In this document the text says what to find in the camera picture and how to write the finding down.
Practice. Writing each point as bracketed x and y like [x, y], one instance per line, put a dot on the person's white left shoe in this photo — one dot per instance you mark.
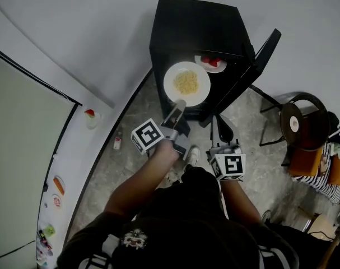
[172, 176]

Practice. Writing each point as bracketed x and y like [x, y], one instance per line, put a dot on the small plate with sausage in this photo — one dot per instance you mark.
[58, 185]

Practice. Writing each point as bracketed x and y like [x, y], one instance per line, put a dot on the clear cup with watermelon slice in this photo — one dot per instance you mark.
[91, 118]

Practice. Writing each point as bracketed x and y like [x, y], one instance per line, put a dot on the person's left forearm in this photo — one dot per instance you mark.
[136, 183]

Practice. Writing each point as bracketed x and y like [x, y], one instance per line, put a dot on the orange stool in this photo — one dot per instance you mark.
[304, 161]

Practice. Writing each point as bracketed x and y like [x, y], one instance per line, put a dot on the wooden stick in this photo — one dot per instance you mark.
[329, 252]

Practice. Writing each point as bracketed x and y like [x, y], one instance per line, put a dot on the black round metal chair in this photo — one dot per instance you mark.
[309, 127]

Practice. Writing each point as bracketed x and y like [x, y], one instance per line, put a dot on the green toy vegetable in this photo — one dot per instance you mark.
[49, 231]

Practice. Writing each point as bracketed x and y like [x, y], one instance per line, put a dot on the person's black printed clothing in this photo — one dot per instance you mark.
[186, 234]

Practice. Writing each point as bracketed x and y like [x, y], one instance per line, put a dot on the small plate with red food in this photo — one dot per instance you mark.
[56, 201]

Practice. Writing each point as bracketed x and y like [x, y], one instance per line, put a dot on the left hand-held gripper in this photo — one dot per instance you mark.
[147, 135]

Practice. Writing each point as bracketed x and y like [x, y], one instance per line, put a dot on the pile of small colourful items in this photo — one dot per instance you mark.
[43, 248]

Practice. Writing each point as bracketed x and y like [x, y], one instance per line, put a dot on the person's right forearm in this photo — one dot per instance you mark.
[237, 199]

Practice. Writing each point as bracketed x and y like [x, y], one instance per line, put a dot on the white plate of red food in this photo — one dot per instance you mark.
[218, 67]

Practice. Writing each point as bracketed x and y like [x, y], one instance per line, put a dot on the black mini fridge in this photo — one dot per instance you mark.
[197, 27]

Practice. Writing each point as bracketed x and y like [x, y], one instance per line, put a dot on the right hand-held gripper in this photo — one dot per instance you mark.
[230, 165]

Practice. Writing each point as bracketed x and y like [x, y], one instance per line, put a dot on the white plate of noodles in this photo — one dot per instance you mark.
[174, 94]

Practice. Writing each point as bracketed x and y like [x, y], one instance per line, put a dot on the person's white right shoe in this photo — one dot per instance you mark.
[192, 154]

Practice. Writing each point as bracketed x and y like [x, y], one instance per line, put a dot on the small white red carton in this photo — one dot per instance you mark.
[117, 143]

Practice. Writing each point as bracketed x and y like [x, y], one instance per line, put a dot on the pale green framed board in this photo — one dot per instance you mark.
[21, 150]

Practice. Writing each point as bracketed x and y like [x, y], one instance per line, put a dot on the person's white shoe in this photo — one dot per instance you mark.
[192, 154]
[172, 176]

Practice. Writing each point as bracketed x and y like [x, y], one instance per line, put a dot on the small white item on chair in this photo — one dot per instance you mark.
[294, 123]

